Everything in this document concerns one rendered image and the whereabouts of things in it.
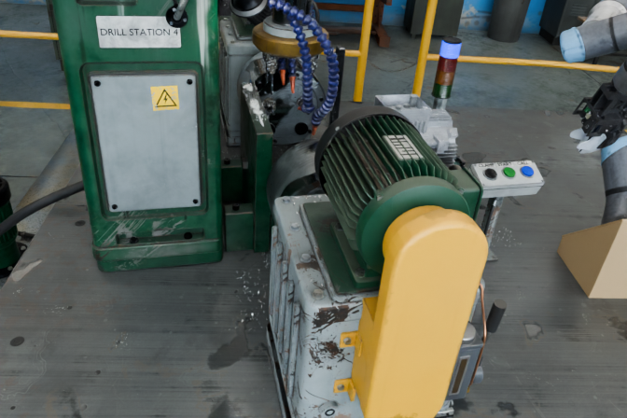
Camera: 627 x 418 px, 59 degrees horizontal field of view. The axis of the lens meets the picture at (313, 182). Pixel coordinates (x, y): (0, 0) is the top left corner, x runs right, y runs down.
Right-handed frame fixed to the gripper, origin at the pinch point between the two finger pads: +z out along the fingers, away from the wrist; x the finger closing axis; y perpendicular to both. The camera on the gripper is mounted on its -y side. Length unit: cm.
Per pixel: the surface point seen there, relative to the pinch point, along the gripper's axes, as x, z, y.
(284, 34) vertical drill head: -29, -10, 70
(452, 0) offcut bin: -377, 227, -185
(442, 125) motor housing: -21.3, 14.1, 24.7
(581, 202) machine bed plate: -10, 40, -29
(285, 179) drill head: 3, 2, 73
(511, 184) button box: 3.3, 8.1, 17.4
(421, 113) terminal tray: -21.7, 9.4, 32.3
